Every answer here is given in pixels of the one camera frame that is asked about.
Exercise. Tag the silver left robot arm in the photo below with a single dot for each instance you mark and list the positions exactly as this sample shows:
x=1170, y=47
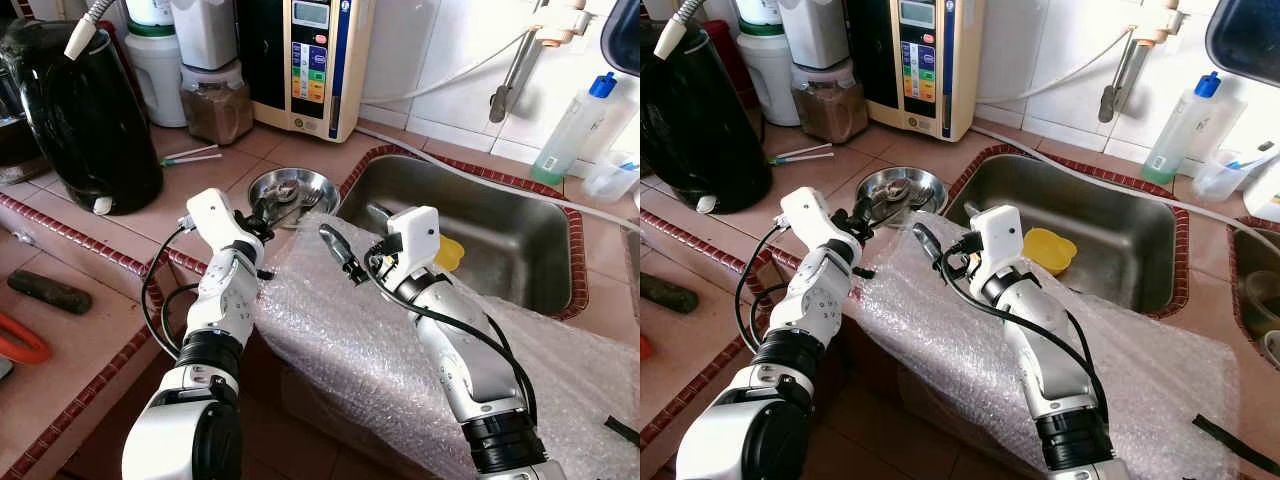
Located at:
x=810, y=310
x=225, y=310

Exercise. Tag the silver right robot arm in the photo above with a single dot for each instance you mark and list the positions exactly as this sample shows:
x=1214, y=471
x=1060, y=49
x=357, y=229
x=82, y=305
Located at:
x=1050, y=370
x=470, y=370

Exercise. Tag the long black tape strip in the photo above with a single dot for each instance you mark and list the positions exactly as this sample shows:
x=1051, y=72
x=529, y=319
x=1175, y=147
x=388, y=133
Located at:
x=1235, y=445
x=622, y=430

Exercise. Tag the shallow steel bowl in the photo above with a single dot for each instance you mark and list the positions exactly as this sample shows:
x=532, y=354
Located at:
x=315, y=190
x=925, y=190

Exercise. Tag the white detergent bottle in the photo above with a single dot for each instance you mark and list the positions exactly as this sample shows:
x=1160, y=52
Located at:
x=1265, y=190

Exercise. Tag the bubble wrap sheet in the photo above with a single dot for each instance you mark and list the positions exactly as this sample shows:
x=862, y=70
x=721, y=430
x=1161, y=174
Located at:
x=1160, y=390
x=340, y=370

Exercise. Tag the stainless steel sink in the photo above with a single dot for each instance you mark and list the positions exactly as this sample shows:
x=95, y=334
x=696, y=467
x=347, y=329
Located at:
x=500, y=240
x=1110, y=230
x=1260, y=300

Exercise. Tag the dark green oblong vegetable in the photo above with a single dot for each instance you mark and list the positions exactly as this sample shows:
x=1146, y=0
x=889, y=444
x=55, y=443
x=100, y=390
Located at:
x=668, y=292
x=50, y=292

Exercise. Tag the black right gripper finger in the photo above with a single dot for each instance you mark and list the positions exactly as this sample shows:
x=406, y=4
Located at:
x=340, y=250
x=928, y=242

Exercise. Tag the clear plastic cup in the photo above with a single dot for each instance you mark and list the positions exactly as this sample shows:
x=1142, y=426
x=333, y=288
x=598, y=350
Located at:
x=610, y=178
x=1218, y=178

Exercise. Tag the grey spout faucet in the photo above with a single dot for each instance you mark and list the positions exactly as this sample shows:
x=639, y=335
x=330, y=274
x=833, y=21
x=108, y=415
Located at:
x=1118, y=90
x=510, y=90

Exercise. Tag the dark blue basin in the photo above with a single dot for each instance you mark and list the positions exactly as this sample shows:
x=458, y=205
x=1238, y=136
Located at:
x=1250, y=35
x=625, y=35

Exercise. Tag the jar of brown powder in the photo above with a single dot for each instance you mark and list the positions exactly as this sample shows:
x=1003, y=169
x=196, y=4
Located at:
x=830, y=108
x=218, y=110

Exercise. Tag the white green straw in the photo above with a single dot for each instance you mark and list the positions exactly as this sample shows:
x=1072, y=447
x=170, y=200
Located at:
x=800, y=150
x=193, y=160
x=190, y=152
x=802, y=158

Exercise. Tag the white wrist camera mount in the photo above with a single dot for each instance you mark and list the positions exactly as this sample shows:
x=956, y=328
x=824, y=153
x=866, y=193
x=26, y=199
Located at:
x=805, y=213
x=212, y=215
x=997, y=238
x=415, y=240

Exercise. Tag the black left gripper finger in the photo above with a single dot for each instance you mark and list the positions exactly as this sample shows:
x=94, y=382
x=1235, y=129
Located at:
x=890, y=192
x=278, y=196

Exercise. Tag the white blue toothbrush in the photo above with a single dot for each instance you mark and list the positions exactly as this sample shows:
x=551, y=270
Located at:
x=1250, y=157

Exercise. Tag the cream water ionizer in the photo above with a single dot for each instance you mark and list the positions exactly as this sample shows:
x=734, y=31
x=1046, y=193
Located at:
x=310, y=70
x=920, y=70

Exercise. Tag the soap bottle blue cap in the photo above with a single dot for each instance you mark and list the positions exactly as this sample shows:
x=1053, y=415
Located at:
x=1180, y=130
x=570, y=130

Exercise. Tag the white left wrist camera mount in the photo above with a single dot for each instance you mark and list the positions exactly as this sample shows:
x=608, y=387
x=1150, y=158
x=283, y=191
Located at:
x=212, y=215
x=805, y=213

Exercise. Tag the black electric kettle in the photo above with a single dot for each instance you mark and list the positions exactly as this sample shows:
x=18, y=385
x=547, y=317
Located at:
x=95, y=130
x=700, y=130

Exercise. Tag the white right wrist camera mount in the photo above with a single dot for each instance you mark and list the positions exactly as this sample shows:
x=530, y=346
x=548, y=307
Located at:
x=997, y=238
x=415, y=240

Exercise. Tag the yellow plastic container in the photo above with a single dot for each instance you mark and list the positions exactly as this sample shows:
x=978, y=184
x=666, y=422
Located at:
x=450, y=255
x=1050, y=250

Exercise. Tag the white jar green lid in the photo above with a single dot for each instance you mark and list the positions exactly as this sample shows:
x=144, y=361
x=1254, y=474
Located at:
x=765, y=80
x=155, y=80

